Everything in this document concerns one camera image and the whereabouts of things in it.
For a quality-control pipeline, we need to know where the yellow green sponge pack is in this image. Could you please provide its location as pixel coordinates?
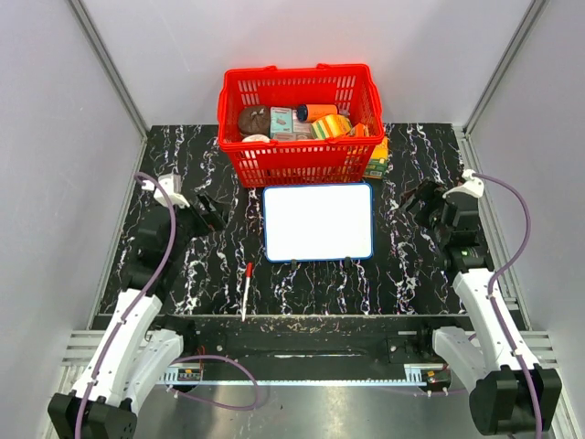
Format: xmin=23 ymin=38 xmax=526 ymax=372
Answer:
xmin=311 ymin=114 xmax=353 ymax=140

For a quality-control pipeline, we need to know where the white slotted cable duct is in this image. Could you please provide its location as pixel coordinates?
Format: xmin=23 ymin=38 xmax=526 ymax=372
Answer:
xmin=157 ymin=360 xmax=426 ymax=387

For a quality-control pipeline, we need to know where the orange snack packet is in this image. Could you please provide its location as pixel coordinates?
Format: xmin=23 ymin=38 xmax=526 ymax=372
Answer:
xmin=347 ymin=123 xmax=369 ymax=137

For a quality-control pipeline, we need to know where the pink white small box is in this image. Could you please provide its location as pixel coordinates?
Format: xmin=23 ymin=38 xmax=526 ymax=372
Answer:
xmin=292 ymin=120 xmax=314 ymax=141

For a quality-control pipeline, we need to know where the orange bottle blue cap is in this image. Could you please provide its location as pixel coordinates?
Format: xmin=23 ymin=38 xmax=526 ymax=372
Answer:
xmin=296 ymin=104 xmax=338 ymax=123

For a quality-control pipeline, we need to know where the red capped marker pen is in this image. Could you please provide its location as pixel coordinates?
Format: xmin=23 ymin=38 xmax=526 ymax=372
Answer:
xmin=241 ymin=262 xmax=253 ymax=322

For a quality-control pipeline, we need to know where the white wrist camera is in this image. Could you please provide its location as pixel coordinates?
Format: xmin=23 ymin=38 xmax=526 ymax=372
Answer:
xmin=442 ymin=168 xmax=484 ymax=199
xmin=137 ymin=173 xmax=190 ymax=209

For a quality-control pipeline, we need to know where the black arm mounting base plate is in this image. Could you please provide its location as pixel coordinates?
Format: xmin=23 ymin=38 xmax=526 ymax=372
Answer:
xmin=145 ymin=315 xmax=472 ymax=380

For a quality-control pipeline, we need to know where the green yellow scrubber box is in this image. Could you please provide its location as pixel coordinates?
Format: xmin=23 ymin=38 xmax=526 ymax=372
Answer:
xmin=363 ymin=137 xmax=389 ymax=179

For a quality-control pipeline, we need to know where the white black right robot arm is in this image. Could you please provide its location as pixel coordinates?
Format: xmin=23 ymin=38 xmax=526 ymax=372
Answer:
xmin=399 ymin=174 xmax=562 ymax=438

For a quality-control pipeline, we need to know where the teal snack box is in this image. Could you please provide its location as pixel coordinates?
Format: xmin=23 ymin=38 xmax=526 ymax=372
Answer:
xmin=270 ymin=107 xmax=293 ymax=141

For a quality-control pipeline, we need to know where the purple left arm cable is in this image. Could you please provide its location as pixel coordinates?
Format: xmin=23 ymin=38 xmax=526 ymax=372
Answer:
xmin=75 ymin=172 xmax=262 ymax=439

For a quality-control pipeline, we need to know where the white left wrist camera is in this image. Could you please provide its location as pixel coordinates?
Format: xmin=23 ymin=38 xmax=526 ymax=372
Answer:
xmin=137 ymin=173 xmax=190 ymax=209

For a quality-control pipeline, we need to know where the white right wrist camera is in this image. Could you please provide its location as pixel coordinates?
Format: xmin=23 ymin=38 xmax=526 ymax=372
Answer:
xmin=442 ymin=168 xmax=484 ymax=199

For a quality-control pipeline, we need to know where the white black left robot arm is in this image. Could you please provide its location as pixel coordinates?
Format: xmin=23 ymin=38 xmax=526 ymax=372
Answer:
xmin=48 ymin=173 xmax=228 ymax=438

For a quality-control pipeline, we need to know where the brown round bread pack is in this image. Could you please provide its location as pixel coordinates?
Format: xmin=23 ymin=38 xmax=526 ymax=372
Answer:
xmin=238 ymin=105 xmax=271 ymax=137

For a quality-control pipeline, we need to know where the red plastic shopping basket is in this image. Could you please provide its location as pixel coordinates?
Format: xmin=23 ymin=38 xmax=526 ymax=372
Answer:
xmin=217 ymin=64 xmax=386 ymax=187

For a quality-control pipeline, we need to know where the white round lid container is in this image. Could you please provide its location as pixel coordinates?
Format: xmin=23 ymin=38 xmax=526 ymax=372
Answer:
xmin=242 ymin=134 xmax=271 ymax=143

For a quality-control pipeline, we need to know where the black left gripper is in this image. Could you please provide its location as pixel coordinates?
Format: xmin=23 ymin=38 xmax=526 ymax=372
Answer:
xmin=165 ymin=191 xmax=231 ymax=261

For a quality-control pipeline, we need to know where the blue framed whiteboard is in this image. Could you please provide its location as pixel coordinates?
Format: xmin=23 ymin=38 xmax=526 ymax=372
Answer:
xmin=262 ymin=182 xmax=374 ymax=263

